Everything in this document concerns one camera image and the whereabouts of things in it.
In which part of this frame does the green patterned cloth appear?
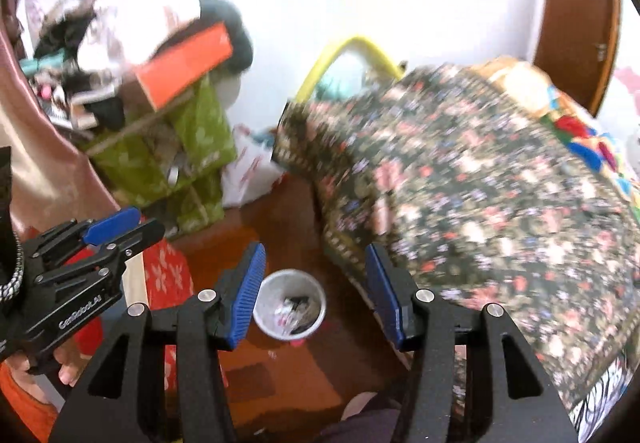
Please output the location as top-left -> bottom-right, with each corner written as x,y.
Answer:
89,77 -> 239,235

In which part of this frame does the person's left forearm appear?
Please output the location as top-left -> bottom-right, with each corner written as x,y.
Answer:
0,363 -> 60,443

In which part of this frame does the black and white patterned cloth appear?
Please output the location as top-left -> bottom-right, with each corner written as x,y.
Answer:
570,357 -> 634,440

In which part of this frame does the pink curtain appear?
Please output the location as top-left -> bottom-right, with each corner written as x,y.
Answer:
0,18 -> 122,238

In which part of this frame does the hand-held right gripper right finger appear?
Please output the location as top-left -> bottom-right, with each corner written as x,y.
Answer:
365,242 -> 580,443

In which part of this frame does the person's leg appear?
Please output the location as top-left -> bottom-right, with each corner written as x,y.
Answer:
317,392 -> 407,443

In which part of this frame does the white plastic bucket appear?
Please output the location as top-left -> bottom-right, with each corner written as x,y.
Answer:
252,269 -> 327,339

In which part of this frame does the colourful patterned blanket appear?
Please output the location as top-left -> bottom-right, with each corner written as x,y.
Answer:
470,56 -> 640,205

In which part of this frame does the white plastic bag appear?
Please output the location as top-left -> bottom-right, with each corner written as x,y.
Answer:
221,123 -> 287,210

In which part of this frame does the teal plastic item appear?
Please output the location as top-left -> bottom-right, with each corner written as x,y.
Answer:
320,72 -> 362,100

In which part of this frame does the clutter pile of clothes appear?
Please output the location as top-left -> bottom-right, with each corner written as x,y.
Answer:
20,0 -> 131,131

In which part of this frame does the person's left hand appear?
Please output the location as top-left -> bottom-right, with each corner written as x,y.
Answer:
6,337 -> 94,386

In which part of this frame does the braided wrist cord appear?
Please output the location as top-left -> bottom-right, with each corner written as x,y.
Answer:
0,232 -> 27,306

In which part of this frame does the dark cloth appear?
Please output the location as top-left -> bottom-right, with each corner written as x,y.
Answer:
197,0 -> 254,74

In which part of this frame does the yellow foam tube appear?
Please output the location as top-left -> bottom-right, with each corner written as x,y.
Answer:
295,36 -> 404,104

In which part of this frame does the wooden door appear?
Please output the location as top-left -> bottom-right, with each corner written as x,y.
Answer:
531,0 -> 622,117

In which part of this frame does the red floral cloth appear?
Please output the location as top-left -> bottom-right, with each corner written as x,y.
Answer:
75,243 -> 197,394

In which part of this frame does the orange cardboard box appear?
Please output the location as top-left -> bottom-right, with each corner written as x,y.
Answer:
132,22 -> 235,111

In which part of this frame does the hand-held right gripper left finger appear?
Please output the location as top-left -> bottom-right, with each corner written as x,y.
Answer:
47,242 -> 267,443

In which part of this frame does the floral blanket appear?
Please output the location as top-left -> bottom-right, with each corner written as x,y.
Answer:
272,64 -> 640,413

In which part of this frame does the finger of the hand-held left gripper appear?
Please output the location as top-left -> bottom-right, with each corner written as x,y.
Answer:
101,218 -> 166,265
81,206 -> 143,247

